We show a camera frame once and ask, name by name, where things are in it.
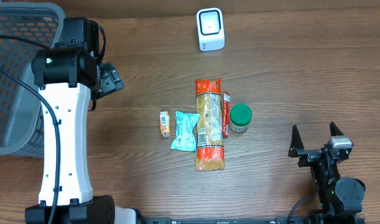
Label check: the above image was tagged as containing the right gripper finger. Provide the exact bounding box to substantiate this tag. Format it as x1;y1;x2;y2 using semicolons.
330;122;345;137
288;125;304;157

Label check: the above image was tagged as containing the green lid jar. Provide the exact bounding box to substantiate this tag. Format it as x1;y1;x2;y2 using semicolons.
229;104;252;132

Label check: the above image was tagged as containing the red snack stick package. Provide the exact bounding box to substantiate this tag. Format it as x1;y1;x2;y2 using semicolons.
222;91;230;138

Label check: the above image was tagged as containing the light blue tissue pack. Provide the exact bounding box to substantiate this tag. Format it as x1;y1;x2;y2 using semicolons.
171;111;200;152

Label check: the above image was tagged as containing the red and tan cracker package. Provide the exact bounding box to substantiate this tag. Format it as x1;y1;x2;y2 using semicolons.
195;79;225;171

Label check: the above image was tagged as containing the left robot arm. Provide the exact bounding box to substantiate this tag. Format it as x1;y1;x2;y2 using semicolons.
25;17;138;223

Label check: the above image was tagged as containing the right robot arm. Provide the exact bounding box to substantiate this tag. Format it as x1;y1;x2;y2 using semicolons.
288;122;366;223

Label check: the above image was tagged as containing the white barcode scanner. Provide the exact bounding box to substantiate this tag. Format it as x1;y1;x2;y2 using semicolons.
196;7;225;52

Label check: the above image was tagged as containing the grey plastic shopping basket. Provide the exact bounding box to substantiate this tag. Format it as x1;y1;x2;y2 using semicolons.
0;2;65;157

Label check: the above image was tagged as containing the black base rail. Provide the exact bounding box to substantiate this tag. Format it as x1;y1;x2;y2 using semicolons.
136;217;366;224

